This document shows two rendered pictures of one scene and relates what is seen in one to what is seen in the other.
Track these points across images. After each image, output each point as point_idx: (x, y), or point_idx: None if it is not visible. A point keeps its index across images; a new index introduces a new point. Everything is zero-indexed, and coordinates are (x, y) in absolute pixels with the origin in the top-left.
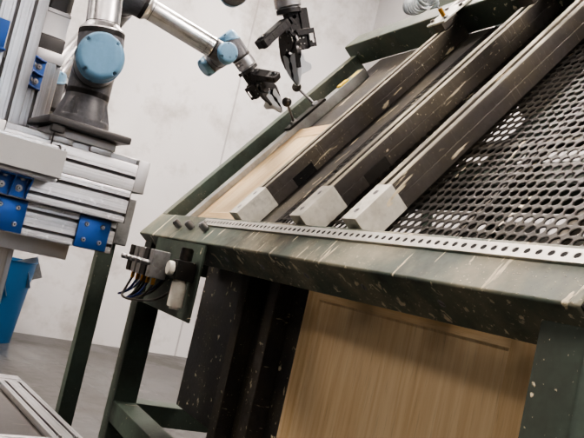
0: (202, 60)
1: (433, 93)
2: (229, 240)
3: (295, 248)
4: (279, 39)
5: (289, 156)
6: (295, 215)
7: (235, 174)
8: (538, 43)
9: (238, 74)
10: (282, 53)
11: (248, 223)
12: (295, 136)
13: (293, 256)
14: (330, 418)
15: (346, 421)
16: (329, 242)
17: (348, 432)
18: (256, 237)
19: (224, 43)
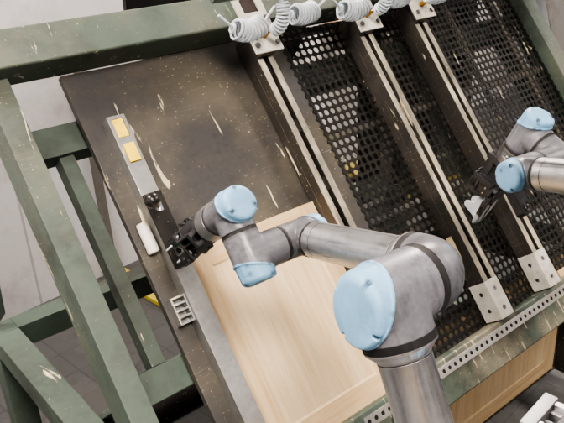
0: (274, 268)
1: (433, 159)
2: (459, 386)
3: (538, 328)
4: (498, 194)
5: (276, 291)
6: (509, 314)
7: (225, 372)
8: (460, 96)
9: (199, 245)
10: (488, 204)
11: (453, 362)
12: (201, 265)
13: (548, 331)
14: (461, 399)
15: (473, 388)
16: (555, 305)
17: (476, 390)
18: (487, 357)
19: (327, 222)
